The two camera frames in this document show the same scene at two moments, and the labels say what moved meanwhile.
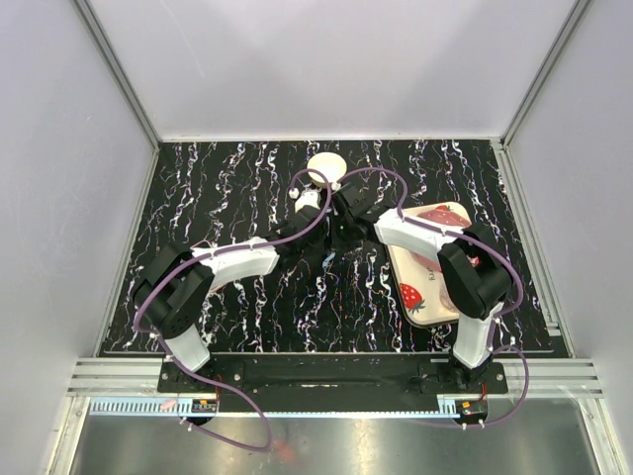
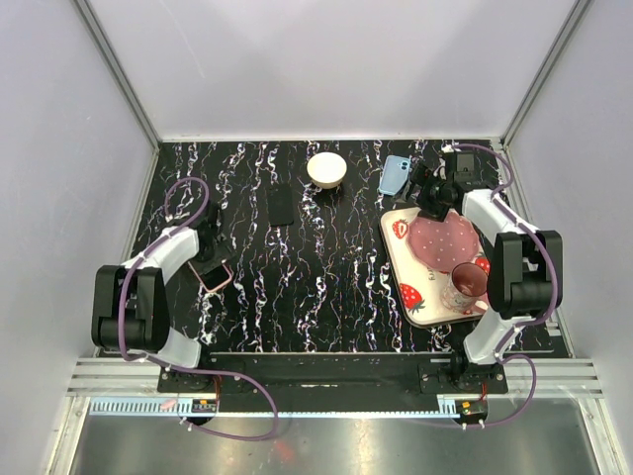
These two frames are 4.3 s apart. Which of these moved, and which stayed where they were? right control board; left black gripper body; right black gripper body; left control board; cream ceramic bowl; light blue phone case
Moved: left black gripper body; right black gripper body; light blue phone case
Stayed: right control board; left control board; cream ceramic bowl
